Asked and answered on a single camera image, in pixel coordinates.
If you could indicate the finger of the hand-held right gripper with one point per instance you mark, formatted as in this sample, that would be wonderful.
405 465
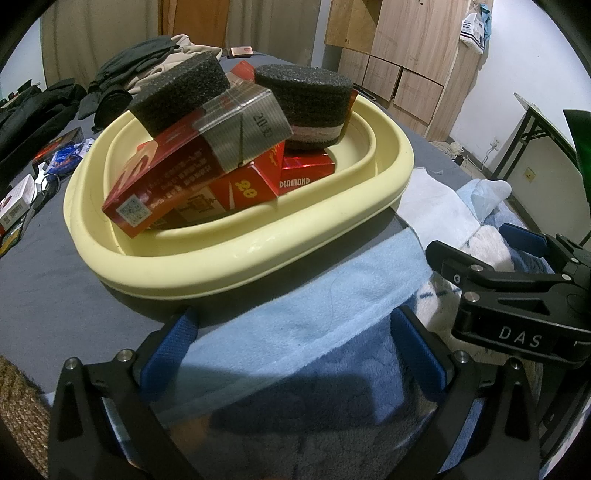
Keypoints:
485 318
524 240

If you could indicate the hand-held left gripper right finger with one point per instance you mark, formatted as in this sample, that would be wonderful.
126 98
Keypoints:
418 355

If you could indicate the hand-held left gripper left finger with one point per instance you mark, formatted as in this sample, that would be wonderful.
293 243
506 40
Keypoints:
171 341

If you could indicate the yellow plastic basin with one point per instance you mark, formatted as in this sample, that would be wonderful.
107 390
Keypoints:
231 272

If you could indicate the red carton silver end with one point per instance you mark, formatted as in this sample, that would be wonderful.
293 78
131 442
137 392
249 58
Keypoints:
184 184

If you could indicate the red box yellow print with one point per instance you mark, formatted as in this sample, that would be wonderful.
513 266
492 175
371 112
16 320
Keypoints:
244 187

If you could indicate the shiny red foil box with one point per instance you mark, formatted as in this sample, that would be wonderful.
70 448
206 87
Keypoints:
307 168

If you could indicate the black foam disc white band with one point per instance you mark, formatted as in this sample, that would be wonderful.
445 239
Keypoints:
300 101

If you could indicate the blue checked rug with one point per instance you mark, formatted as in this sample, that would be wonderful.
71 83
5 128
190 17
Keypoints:
323 295

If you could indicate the grey bed sheet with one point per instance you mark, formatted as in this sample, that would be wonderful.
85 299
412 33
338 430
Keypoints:
55 286

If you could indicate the black folding table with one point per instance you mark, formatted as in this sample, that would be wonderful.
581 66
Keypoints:
531 107

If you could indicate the person's brown knit clothing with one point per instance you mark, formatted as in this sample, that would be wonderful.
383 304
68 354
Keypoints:
18 406

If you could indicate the bunch of keys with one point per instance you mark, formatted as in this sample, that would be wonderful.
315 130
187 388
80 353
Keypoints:
44 184

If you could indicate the blue packet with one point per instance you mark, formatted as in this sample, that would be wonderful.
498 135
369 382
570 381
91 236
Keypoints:
71 157

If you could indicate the white printed plastic bag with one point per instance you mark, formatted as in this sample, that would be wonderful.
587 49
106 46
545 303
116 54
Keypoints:
473 32

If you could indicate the wooden wardrobe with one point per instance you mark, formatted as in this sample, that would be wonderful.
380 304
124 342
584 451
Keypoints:
415 55

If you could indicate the red and black box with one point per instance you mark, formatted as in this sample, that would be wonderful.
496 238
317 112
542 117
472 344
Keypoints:
57 145

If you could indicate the blue cloth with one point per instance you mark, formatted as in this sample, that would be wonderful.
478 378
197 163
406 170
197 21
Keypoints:
484 11

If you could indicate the black round pouch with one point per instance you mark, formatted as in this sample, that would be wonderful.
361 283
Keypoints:
111 106

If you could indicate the black clothes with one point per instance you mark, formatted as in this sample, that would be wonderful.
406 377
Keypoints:
32 110

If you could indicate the dark green clothes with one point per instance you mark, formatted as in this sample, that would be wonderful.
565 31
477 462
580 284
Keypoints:
134 60

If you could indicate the beige clothes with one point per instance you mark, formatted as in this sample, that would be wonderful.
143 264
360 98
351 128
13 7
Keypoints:
198 50

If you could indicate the small copper box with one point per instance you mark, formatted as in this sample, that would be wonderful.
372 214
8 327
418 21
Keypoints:
241 50

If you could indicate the brown wooden panel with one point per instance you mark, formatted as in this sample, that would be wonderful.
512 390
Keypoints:
198 23

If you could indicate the wall socket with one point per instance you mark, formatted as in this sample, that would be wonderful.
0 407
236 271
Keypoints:
528 174

